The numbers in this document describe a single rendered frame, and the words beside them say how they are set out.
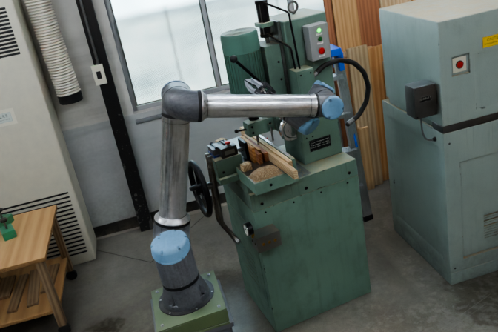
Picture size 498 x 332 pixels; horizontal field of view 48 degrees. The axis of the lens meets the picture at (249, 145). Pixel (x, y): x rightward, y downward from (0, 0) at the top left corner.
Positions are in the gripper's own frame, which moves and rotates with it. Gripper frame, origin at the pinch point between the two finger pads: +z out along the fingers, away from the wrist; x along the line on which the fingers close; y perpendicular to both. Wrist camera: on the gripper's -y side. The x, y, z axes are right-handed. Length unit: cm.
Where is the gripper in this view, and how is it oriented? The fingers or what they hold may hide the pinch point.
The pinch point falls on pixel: (247, 81)
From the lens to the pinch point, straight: 246.0
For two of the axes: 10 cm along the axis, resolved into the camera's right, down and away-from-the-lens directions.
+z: -7.4, -5.6, 3.7
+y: -3.0, -2.3, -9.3
